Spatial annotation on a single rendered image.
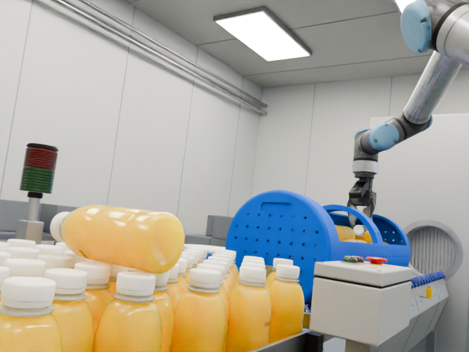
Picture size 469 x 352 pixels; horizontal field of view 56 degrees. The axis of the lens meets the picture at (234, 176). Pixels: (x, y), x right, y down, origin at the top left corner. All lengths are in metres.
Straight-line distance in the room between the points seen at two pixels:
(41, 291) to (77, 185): 4.27
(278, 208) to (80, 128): 3.74
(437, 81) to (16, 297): 1.27
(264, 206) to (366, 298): 0.50
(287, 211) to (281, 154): 5.91
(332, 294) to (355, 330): 0.06
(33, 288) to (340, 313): 0.43
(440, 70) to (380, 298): 0.88
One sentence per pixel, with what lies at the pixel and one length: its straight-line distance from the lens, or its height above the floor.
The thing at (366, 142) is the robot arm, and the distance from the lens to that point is 1.62.
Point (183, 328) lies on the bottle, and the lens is 0.54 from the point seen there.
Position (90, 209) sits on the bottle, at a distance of 0.54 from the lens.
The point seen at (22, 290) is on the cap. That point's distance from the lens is 0.38.
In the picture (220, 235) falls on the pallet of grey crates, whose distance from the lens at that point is 4.90.
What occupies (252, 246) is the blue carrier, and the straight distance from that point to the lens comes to 1.09.
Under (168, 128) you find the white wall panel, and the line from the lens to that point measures 5.53.
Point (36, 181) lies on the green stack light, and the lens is 0.98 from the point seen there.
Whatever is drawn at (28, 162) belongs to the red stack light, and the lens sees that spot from 0.99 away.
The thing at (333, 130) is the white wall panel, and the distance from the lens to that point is 6.68.
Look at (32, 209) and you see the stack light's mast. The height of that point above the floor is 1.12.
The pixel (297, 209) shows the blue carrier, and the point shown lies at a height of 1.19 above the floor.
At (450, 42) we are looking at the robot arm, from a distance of 1.08.
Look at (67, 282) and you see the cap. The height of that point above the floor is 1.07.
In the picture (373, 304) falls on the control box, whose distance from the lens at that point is 0.65.
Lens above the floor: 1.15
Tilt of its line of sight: 6 degrees up
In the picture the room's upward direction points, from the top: 6 degrees clockwise
